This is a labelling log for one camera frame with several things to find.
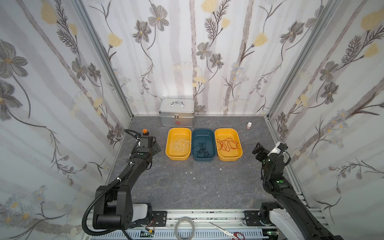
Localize red cable bundle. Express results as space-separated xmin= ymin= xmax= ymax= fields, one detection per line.
xmin=216 ymin=137 xmax=241 ymax=152

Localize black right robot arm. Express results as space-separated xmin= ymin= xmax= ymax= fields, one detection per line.
xmin=252 ymin=142 xmax=342 ymax=240

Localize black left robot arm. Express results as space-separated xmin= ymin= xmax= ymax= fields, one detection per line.
xmin=82 ymin=129 xmax=161 ymax=240

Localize brown bottle orange cap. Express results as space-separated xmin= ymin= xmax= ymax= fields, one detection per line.
xmin=143 ymin=129 xmax=150 ymax=136

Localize left yellow plastic bin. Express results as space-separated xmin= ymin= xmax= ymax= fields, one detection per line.
xmin=166 ymin=128 xmax=192 ymax=161

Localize yellow plastic bin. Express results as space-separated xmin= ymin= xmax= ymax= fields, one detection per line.
xmin=166 ymin=128 xmax=192 ymax=161
xmin=215 ymin=128 xmax=243 ymax=162

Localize small white-capped pink bottle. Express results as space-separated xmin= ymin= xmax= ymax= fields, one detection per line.
xmin=246 ymin=122 xmax=252 ymax=130

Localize right yellow plastic bin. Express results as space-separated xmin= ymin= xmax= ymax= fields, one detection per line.
xmin=215 ymin=128 xmax=243 ymax=162

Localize silver aluminium first-aid case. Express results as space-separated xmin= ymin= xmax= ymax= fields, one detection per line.
xmin=159 ymin=99 xmax=195 ymax=128

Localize dark teal plastic bin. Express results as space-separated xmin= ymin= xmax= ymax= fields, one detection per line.
xmin=191 ymin=129 xmax=217 ymax=162

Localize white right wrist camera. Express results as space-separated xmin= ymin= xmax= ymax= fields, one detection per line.
xmin=268 ymin=142 xmax=288 ymax=156

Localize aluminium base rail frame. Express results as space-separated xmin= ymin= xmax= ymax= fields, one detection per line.
xmin=80 ymin=208 xmax=334 ymax=240

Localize scissors on rail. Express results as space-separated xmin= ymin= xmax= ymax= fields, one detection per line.
xmin=210 ymin=222 xmax=240 ymax=240

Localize coiled white cable roll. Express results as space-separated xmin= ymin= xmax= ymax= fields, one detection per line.
xmin=174 ymin=217 xmax=196 ymax=240

